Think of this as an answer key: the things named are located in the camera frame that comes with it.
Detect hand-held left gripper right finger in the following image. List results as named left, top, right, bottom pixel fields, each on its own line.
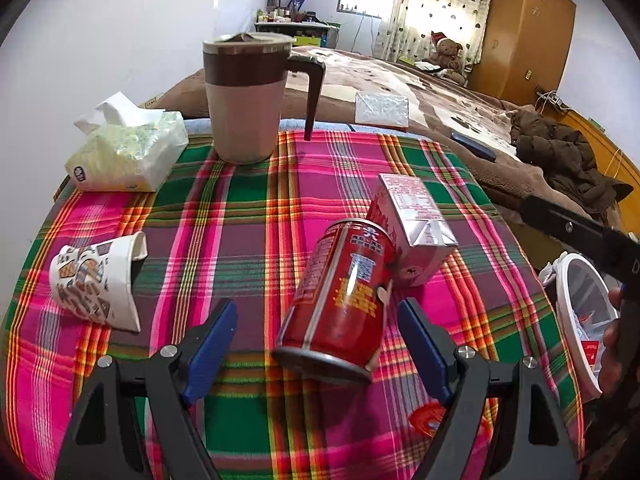
left=397, top=297, right=581, bottom=480

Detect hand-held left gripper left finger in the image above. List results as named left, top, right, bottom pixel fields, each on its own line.
left=54, top=298, right=238, bottom=480

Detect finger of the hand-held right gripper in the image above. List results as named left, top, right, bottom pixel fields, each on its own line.
left=519, top=195, right=640, bottom=286

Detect white trash bin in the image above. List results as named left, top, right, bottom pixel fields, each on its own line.
left=539, top=252, right=621, bottom=401

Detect red drink can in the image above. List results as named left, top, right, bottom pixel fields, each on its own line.
left=271, top=217, right=398, bottom=387

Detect person's right hand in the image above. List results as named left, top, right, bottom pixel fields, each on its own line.
left=597, top=287, right=631, bottom=397

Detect red wrapper scrap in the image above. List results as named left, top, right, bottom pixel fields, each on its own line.
left=407, top=402, right=448, bottom=436

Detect dark brown clothes pile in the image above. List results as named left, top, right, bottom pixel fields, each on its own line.
left=510, top=105, right=633, bottom=221

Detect wooden headboard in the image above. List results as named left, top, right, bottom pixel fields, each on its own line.
left=565, top=110, right=640, bottom=238

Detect plaid tablecloth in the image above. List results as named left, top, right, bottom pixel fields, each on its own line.
left=0, top=130, right=586, bottom=480

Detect dark blue phone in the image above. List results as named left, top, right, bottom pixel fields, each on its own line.
left=451, top=131, right=498, bottom=162

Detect pink milk carton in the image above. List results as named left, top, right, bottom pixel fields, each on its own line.
left=365, top=172, right=458, bottom=288

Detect patterned paper cup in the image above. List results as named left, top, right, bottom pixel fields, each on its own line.
left=48, top=231, right=148, bottom=333

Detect brown printed blanket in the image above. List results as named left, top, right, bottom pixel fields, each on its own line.
left=150, top=45, right=616, bottom=221

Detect wooden wardrobe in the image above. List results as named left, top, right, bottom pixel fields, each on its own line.
left=467, top=0, right=577, bottom=103

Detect green tissue pack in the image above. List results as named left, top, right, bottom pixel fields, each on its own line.
left=65, top=91, right=190, bottom=193

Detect brown teddy bear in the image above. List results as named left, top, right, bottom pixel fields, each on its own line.
left=430, top=31, right=468, bottom=83

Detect white embossed box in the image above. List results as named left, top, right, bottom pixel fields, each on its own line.
left=355, top=91, right=410, bottom=127

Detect brown lidded mug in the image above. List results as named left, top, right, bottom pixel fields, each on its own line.
left=202, top=32, right=327, bottom=164

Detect patterned curtain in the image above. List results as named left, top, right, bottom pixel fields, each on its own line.
left=375, top=0, right=493, bottom=68

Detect cluttered shelf desk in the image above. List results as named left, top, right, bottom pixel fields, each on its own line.
left=254, top=0, right=341, bottom=51

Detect white charger cables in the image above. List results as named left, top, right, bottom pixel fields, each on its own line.
left=534, top=87, right=569, bottom=112

